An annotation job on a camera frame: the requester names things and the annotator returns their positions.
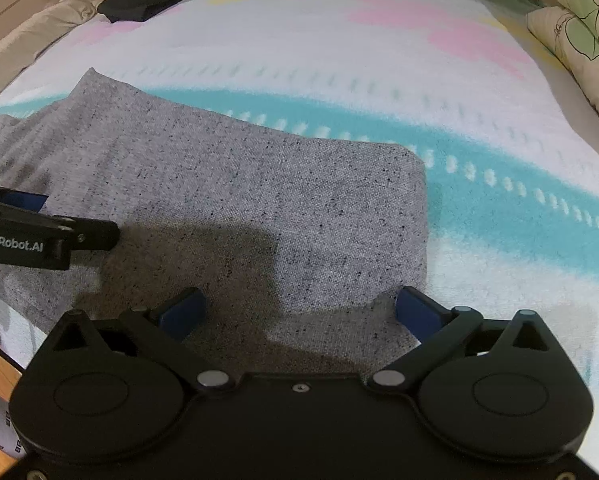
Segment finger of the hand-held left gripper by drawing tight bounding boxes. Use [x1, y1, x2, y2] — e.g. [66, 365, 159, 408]
[0, 196, 121, 254]
[0, 184, 50, 215]

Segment grey pants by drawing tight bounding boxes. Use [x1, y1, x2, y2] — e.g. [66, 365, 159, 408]
[0, 67, 427, 376]

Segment flower printed blanket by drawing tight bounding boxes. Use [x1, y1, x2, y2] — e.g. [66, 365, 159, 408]
[0, 0, 599, 476]

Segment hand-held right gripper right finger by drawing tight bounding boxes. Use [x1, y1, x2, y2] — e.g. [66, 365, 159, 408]
[367, 285, 561, 394]

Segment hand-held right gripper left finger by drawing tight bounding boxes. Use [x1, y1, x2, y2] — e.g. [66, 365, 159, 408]
[44, 286, 237, 392]

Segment beige comforter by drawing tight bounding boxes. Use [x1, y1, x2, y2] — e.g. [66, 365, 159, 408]
[0, 0, 115, 106]

